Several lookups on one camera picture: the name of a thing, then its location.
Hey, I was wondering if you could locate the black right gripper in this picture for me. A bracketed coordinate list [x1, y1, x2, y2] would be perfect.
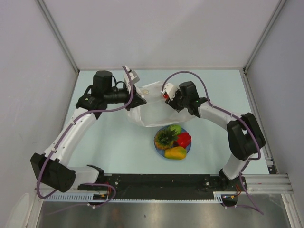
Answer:
[165, 87, 189, 112]

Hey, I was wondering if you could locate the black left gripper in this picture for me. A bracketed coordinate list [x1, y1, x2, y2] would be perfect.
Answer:
[104, 83, 146, 111]

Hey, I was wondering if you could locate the green fake apple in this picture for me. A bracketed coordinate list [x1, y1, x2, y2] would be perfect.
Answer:
[169, 124, 182, 135]

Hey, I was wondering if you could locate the white plastic bag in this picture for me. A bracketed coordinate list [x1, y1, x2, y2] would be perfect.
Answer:
[126, 81, 193, 127]

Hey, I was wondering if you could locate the red fake pepper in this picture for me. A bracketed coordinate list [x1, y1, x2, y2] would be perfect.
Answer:
[176, 132, 191, 149]

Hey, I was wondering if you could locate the orange fake pineapple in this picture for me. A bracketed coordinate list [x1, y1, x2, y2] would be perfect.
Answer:
[153, 127, 177, 150]

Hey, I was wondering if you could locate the yellow fake fruit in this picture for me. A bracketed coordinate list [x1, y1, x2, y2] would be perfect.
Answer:
[164, 147, 187, 160]

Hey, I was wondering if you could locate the blue plastic plate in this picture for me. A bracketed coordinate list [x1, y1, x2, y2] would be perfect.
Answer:
[155, 125, 192, 158]

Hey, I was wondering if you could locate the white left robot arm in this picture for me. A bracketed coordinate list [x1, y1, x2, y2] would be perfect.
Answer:
[30, 66, 146, 199]

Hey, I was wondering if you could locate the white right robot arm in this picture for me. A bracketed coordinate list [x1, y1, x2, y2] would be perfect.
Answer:
[162, 81, 266, 190]

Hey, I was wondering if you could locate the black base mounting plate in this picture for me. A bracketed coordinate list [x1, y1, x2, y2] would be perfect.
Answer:
[97, 174, 247, 200]

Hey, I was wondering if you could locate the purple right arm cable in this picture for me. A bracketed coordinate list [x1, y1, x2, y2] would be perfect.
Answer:
[161, 70, 264, 215]

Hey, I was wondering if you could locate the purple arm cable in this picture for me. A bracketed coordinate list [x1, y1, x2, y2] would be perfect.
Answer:
[36, 66, 135, 199]
[161, 70, 264, 215]

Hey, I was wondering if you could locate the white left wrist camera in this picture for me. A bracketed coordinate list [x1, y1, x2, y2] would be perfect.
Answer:
[123, 66, 140, 93]

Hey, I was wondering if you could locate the white slotted cable duct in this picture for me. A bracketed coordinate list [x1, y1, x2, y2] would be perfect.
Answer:
[44, 191, 225, 204]

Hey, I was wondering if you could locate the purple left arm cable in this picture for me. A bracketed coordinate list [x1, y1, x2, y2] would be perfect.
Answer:
[36, 66, 135, 199]

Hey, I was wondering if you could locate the aluminium frame rail front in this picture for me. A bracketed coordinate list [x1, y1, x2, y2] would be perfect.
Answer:
[244, 174, 294, 194]

